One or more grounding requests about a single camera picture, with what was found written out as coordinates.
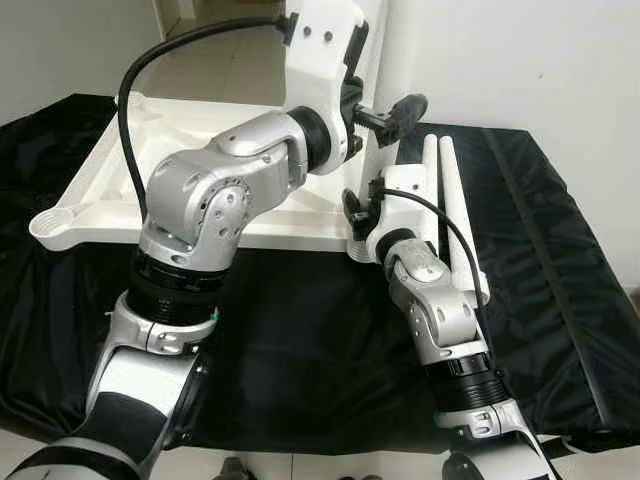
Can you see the white tapered plastic table leg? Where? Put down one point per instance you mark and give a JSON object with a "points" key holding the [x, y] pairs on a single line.
{"points": [[460, 220], [385, 170], [431, 170]]}

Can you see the white plastic children table top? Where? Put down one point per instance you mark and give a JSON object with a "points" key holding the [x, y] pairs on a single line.
{"points": [[90, 190]]}

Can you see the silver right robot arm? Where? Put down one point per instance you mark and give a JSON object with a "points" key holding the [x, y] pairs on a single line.
{"points": [[440, 310]]}

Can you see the black table cloth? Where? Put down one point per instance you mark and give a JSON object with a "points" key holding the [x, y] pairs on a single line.
{"points": [[560, 300]]}

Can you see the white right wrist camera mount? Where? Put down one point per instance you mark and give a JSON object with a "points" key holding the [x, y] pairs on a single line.
{"points": [[405, 200]]}

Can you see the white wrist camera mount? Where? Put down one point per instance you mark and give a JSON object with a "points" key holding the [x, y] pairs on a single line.
{"points": [[315, 60], [405, 200]]}

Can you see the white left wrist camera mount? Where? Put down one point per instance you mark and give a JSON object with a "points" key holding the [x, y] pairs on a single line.
{"points": [[315, 60]]}

